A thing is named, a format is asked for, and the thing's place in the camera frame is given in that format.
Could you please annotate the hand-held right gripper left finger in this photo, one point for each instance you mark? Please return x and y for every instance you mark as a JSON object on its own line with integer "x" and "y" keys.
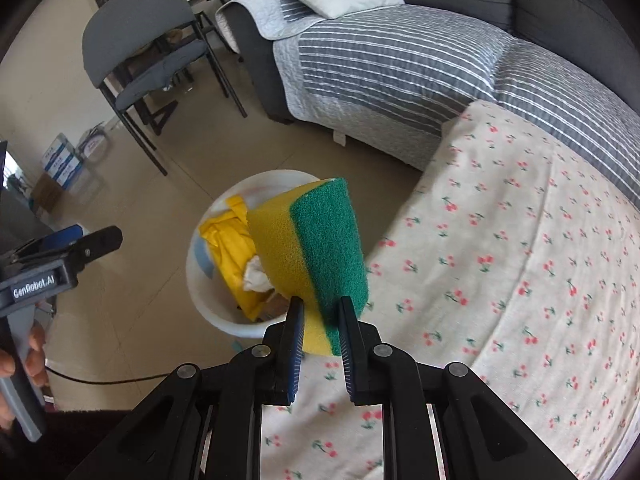
{"x": 295, "y": 345}

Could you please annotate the white tissue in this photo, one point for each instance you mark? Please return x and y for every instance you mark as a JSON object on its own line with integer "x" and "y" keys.
{"x": 256, "y": 275}

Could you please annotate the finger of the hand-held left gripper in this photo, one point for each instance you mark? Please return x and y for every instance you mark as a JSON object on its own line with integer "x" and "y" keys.
{"x": 55, "y": 240}
{"x": 97, "y": 245}

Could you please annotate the blue white carton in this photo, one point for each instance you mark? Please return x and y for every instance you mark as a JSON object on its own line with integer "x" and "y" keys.
{"x": 55, "y": 150}
{"x": 64, "y": 166}
{"x": 71, "y": 177}

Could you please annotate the floral tablecloth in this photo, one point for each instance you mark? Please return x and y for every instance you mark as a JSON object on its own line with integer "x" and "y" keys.
{"x": 500, "y": 310}

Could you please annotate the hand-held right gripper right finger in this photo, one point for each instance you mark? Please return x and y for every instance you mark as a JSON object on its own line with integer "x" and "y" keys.
{"x": 348, "y": 355}

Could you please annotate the grey folding chair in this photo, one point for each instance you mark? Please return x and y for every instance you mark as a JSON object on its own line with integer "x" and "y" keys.
{"x": 135, "y": 25}

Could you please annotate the brown cardboard box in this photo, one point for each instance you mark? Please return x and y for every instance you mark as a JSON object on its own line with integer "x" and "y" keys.
{"x": 46, "y": 192}

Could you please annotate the white plastic basin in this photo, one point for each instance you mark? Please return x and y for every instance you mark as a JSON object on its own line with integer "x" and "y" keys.
{"x": 220, "y": 310}

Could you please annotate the person's left hand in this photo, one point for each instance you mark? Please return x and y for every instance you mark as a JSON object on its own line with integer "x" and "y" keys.
{"x": 39, "y": 355}

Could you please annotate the yellow green sponge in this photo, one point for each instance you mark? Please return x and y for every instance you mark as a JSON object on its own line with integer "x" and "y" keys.
{"x": 320, "y": 240}

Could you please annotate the yellow plastic wrapper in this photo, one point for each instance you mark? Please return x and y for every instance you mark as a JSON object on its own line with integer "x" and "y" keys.
{"x": 230, "y": 255}

